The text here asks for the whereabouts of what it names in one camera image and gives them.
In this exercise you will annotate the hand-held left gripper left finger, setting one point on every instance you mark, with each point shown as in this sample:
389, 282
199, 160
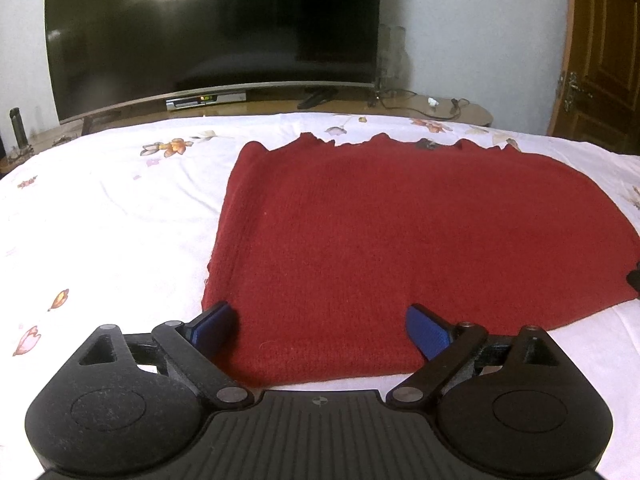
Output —
214, 329

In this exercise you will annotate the silver set-top box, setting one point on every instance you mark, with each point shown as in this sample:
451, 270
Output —
206, 101

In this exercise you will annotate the wooden television cabinet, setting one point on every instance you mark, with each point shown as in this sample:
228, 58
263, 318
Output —
450, 115

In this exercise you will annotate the floral white bed sheet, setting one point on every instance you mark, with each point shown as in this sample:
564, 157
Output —
100, 220

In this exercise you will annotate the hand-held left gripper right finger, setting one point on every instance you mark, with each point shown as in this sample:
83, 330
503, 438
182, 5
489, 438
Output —
429, 332

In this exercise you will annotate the black remote control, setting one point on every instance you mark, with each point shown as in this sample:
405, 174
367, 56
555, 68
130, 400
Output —
316, 99

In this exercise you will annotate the dark metal bottle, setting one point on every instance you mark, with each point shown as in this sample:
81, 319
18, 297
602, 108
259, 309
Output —
20, 130

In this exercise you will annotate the red knitted sweater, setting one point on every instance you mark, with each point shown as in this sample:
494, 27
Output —
380, 240

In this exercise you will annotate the large black television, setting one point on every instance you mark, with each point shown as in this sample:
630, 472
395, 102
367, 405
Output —
210, 25

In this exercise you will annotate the clear glass vase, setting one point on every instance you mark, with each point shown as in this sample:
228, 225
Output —
392, 57

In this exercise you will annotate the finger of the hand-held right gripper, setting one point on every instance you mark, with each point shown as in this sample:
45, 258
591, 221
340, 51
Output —
635, 280

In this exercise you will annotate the brown wooden door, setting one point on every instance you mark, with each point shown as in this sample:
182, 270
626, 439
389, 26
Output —
605, 50

